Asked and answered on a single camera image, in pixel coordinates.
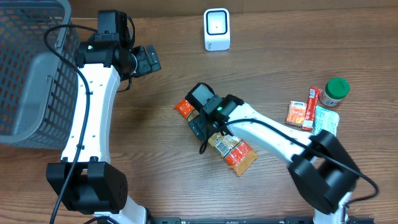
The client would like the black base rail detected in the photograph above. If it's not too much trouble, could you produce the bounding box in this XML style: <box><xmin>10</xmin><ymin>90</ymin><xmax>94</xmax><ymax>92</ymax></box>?
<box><xmin>149</xmin><ymin>215</ymin><xmax>376</xmax><ymax>224</ymax></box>

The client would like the teal snack pouch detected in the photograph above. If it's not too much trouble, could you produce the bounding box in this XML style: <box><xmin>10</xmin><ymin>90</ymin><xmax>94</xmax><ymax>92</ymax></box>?
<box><xmin>312</xmin><ymin>106</ymin><xmax>340</xmax><ymax>136</ymax></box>

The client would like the white barcode scanner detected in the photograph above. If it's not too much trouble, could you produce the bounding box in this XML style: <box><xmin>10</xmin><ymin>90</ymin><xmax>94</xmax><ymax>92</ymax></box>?
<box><xmin>203</xmin><ymin>8</ymin><xmax>231</xmax><ymax>51</ymax></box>

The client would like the green lidded jar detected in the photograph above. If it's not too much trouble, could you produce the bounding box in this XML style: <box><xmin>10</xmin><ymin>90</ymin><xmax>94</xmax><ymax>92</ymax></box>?
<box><xmin>319</xmin><ymin>77</ymin><xmax>350</xmax><ymax>106</ymax></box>

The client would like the thin red snack stick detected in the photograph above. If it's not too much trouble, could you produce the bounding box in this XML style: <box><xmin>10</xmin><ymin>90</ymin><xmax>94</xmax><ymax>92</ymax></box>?
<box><xmin>302</xmin><ymin>86</ymin><xmax>321</xmax><ymax>131</ymax></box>

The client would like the grey plastic mesh basket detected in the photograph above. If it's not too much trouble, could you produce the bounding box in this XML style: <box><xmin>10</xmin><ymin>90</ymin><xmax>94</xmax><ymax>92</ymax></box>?
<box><xmin>1</xmin><ymin>1</ymin><xmax>80</xmax><ymax>149</ymax></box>

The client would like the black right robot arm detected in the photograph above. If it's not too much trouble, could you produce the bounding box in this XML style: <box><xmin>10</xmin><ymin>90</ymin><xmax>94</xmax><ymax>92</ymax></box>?
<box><xmin>185</xmin><ymin>83</ymin><xmax>360</xmax><ymax>223</ymax></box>

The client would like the orange tissue packet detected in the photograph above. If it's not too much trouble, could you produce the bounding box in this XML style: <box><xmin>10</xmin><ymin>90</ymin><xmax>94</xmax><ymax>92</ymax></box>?
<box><xmin>285</xmin><ymin>101</ymin><xmax>307</xmax><ymax>127</ymax></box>

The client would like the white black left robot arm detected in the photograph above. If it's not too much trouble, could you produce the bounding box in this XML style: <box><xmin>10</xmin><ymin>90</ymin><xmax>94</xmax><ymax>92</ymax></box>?
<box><xmin>46</xmin><ymin>10</ymin><xmax>161</xmax><ymax>224</ymax></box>

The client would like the red snack package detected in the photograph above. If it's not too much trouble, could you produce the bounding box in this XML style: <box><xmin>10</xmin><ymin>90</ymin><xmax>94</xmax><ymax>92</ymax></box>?
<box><xmin>174</xmin><ymin>100</ymin><xmax>258</xmax><ymax>177</ymax></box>

